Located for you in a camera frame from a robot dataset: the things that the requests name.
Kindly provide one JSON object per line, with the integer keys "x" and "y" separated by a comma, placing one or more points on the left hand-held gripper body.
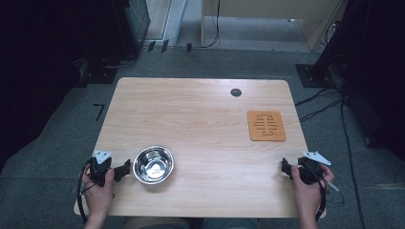
{"x": 100, "y": 165}

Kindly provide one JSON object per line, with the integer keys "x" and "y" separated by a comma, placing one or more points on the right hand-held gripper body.
{"x": 310, "y": 168}

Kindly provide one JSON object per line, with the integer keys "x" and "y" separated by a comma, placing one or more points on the stainless steel bowl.
{"x": 153, "y": 164}

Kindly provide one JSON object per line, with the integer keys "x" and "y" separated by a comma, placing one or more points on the person's right hand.
{"x": 305, "y": 194}

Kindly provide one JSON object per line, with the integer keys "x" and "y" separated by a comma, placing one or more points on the person's left hand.
{"x": 99, "y": 194}

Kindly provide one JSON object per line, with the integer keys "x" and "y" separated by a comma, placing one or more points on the wooden cutout trivet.
{"x": 266, "y": 126}

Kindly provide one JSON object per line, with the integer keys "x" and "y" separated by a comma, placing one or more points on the round black table grommet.
{"x": 236, "y": 92}

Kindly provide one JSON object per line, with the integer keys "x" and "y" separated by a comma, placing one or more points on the black curtain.
{"x": 372, "y": 63}

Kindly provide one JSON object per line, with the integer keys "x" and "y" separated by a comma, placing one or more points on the dark equipment stand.
{"x": 127, "y": 28}

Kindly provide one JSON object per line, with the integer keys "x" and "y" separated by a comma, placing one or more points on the light wooden cabinet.
{"x": 270, "y": 12}

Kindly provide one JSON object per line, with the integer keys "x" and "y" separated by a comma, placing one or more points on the black stand base plate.
{"x": 307, "y": 75}

